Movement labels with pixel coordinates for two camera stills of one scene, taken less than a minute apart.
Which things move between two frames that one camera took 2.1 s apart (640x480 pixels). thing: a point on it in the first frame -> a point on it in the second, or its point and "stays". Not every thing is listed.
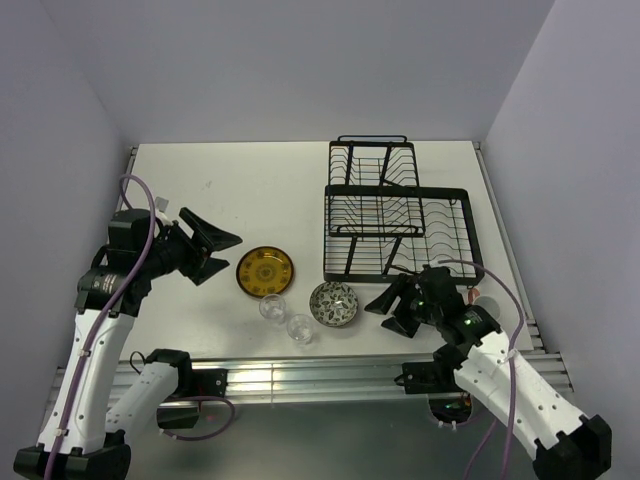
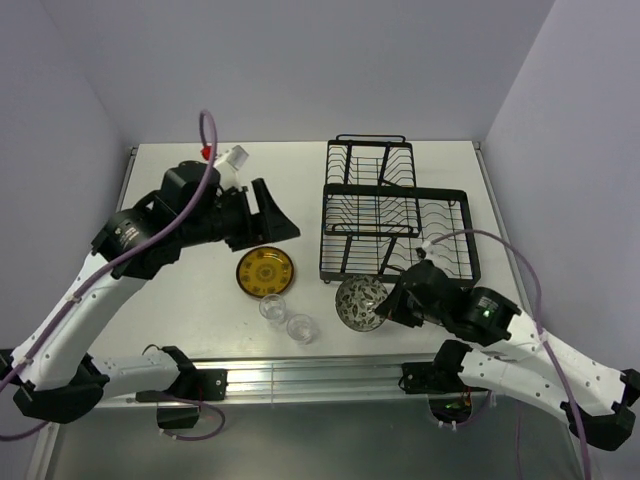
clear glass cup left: (273, 308) stays
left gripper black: (208, 238) -> (269, 224)
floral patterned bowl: (333, 304) -> (356, 300)
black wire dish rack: (380, 224) stays
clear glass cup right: (299, 328) stays
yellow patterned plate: (264, 270) stays
